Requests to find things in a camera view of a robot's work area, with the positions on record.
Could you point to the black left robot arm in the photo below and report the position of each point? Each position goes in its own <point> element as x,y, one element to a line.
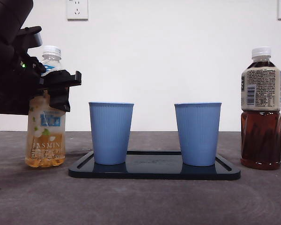
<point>4,77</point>

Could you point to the dark tea bottle beige label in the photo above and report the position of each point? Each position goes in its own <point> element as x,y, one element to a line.
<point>261,136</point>

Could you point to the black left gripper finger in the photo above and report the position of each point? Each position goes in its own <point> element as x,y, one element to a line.
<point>59,99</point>

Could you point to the dark blue rectangular tray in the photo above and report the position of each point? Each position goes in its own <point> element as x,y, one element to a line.
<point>154,169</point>

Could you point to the blue ribbed plastic cup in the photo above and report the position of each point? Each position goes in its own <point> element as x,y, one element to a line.
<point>110,133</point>
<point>197,136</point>

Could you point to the jasmine tea bottle white label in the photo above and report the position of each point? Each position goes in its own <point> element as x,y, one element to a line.
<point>45,140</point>

